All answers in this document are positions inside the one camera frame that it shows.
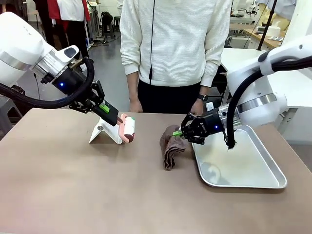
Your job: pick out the black wrist watch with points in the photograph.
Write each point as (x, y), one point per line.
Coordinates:
(202, 97)

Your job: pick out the person's left forearm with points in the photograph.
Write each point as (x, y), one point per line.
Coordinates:
(205, 90)

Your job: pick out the black pole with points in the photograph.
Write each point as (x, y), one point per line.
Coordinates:
(265, 24)

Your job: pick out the silver metal tray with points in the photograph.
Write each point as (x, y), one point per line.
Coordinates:
(243, 170)

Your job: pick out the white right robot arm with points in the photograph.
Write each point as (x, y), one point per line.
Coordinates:
(256, 107)

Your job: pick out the grey metal stool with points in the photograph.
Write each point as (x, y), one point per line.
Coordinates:
(9, 114)

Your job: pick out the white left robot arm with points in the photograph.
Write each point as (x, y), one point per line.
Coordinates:
(19, 44)

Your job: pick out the person's right forearm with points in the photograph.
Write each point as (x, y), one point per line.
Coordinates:
(133, 87)

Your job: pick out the white background table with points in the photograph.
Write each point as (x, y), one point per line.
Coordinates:
(241, 58)

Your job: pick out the wooden workbench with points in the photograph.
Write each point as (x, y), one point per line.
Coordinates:
(258, 36)

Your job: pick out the white side table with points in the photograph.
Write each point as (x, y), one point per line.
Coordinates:
(292, 114)

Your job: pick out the brown towel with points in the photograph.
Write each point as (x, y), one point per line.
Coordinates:
(170, 151)

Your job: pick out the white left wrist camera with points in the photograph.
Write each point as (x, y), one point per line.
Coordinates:
(69, 52)

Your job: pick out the person's right hand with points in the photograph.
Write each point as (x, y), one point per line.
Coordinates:
(135, 106)

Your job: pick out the pink and white lint roller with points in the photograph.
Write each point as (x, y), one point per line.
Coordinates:
(129, 126)

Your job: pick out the black stool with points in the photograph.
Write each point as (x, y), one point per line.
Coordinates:
(106, 22)

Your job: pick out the bystander in red and white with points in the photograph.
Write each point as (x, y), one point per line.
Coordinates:
(70, 24)

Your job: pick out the person's left hand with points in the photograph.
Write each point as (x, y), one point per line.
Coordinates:
(198, 107)

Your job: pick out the bystander in black clothes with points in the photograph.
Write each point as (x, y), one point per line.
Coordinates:
(45, 24)

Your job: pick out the white lint roller stand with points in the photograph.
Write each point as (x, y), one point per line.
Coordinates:
(97, 134)

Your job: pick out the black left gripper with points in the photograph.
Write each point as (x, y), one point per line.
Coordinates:
(70, 84)

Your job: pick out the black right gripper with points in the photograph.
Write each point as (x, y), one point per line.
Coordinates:
(210, 123)

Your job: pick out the person in white sweater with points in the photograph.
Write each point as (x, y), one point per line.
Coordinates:
(175, 36)

